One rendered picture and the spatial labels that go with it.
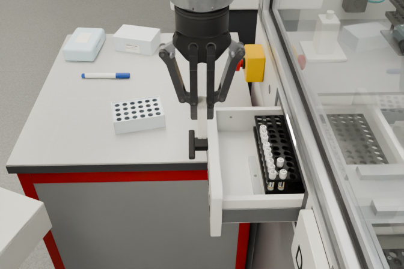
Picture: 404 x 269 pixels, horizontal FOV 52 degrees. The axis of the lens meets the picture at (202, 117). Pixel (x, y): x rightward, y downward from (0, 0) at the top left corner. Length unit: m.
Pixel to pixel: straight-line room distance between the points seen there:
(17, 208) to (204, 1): 0.51
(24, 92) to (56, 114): 1.55
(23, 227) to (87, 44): 0.69
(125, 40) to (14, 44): 1.95
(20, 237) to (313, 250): 0.49
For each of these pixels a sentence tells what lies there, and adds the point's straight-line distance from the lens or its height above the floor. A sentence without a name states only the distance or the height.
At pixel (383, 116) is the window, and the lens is 0.46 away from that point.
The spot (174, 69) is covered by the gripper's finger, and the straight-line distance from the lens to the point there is 0.62.
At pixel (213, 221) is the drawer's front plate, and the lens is 0.71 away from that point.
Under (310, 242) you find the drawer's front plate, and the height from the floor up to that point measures 0.93.
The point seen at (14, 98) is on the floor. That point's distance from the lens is 2.65.
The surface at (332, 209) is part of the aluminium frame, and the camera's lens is 0.59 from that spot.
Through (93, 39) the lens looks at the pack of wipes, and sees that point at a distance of 1.36.
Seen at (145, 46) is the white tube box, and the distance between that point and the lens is 1.32.
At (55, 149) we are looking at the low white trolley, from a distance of 1.03.
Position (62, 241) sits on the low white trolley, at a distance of 1.25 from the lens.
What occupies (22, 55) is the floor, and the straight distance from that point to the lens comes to 3.06.
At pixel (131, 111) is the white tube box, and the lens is 1.04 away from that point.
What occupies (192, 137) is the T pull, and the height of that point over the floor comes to 0.91.
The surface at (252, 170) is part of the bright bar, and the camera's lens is 0.81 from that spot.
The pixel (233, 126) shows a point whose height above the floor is 0.85.
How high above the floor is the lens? 1.43
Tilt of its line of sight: 39 degrees down
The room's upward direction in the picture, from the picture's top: straight up
